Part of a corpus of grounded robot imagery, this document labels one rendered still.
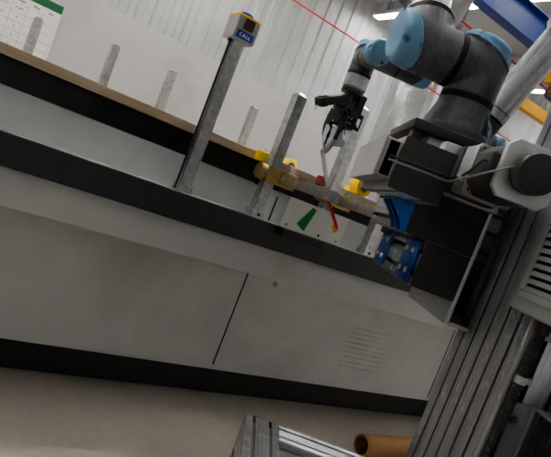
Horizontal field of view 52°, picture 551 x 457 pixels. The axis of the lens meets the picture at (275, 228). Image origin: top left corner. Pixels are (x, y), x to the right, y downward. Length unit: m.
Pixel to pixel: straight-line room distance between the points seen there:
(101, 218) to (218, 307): 0.65
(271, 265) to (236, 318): 0.34
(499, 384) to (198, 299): 1.24
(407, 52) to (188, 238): 0.83
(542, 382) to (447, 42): 0.68
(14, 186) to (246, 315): 0.99
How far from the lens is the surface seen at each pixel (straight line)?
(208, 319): 2.04
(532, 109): 6.79
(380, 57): 1.67
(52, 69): 1.67
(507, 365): 0.99
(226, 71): 1.63
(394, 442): 2.33
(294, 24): 10.08
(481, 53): 1.29
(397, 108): 6.10
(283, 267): 1.87
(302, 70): 10.16
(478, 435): 1.02
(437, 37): 1.25
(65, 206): 1.55
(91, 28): 8.85
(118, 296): 1.89
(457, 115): 1.25
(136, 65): 8.97
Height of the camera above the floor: 0.80
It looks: 4 degrees down
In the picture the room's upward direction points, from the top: 21 degrees clockwise
